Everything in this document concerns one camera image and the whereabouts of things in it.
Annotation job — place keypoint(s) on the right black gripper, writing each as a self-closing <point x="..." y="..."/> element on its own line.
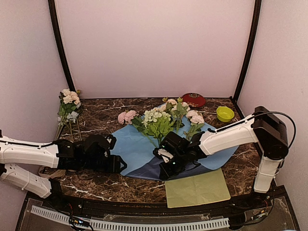
<point x="167" y="173"/>

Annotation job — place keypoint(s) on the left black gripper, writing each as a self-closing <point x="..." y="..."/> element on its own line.
<point x="114" y="167"/>

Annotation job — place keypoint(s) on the pink rose stem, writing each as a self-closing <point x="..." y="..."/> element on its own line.
<point x="130" y="117"/>
<point x="197" y="122"/>

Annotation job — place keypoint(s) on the cream ribbon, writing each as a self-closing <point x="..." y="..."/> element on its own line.
<point x="51" y="173"/>

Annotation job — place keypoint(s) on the cream rose stem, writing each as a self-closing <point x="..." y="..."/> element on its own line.
<point x="177" y="109"/>

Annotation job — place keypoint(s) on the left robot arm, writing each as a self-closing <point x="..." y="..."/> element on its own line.
<point x="14" y="152"/>

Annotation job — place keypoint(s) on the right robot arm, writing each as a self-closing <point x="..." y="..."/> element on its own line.
<point x="262" y="126"/>

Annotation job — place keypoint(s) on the yellow-green wrapping paper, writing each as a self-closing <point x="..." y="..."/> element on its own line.
<point x="201" y="189"/>

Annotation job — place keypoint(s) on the remaining white rose stems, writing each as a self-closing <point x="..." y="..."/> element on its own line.
<point x="69" y="111"/>

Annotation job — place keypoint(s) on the red decorated round plate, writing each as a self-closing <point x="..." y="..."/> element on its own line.
<point x="194" y="99"/>

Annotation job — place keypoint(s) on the lime green bowl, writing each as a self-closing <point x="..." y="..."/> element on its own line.
<point x="224" y="114"/>

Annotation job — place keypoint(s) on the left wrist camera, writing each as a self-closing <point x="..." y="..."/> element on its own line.
<point x="98" y="144"/>

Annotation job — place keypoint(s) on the white slotted cable duct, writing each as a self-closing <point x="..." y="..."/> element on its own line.
<point x="100" y="225"/>

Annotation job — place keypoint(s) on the left black frame post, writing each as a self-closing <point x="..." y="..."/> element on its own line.
<point x="59" y="44"/>

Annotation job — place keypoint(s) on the black frame post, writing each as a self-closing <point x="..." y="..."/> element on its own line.
<point x="249" y="49"/>
<point x="59" y="44"/>

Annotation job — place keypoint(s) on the right black frame post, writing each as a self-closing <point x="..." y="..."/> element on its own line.
<point x="249" y="49"/>

